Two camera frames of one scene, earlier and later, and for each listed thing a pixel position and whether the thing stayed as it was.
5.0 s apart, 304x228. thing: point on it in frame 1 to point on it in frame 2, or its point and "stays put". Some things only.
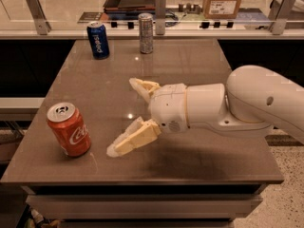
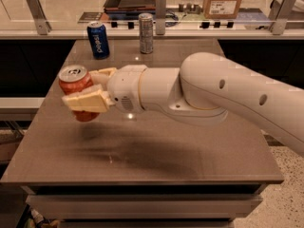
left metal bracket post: (43, 26) stays put
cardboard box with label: (222, 2) stays put
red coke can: (69, 128) to (71, 79)
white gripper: (168, 107) to (124, 87)
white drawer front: (142, 206) stays put
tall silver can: (145, 32) stays put
